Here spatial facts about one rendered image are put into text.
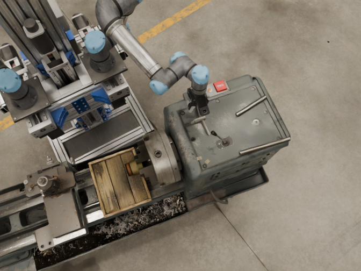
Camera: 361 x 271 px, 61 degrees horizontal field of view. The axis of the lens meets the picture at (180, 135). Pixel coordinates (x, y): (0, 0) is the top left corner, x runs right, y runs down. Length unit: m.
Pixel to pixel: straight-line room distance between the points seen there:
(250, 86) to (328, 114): 1.70
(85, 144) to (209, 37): 1.74
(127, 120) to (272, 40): 1.81
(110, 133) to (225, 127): 1.39
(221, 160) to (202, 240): 1.31
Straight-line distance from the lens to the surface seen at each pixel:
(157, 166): 1.62
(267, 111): 1.75
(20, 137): 3.30
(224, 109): 1.71
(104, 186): 1.99
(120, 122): 2.83
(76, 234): 1.95
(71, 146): 2.86
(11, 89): 1.83
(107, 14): 1.41
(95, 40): 1.80
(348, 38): 3.97
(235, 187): 2.33
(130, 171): 1.74
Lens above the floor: 2.79
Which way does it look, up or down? 70 degrees down
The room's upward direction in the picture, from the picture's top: 2 degrees clockwise
